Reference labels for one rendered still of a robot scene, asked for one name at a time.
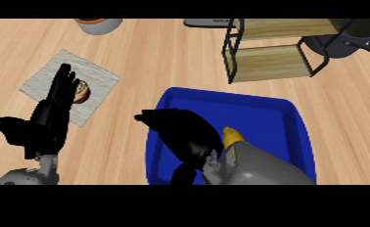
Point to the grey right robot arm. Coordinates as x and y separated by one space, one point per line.
259 169

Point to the grey pot with orange rim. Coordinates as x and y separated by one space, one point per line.
97 25

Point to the brown round pastry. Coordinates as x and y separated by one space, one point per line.
81 91

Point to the grey cloth placemat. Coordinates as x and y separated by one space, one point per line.
93 81

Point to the black wooden tiered shelf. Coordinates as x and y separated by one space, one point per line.
269 53

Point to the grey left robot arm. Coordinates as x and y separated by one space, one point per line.
34 172

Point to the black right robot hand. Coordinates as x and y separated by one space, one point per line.
185 133

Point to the grey flat appliance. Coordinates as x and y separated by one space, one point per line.
208 22

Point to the orange-yellow sweet potato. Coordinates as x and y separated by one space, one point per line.
232 138

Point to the blue plastic tray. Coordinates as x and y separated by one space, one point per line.
269 120

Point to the dark round pan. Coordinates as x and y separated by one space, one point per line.
337 43

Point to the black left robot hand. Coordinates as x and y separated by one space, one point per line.
50 113

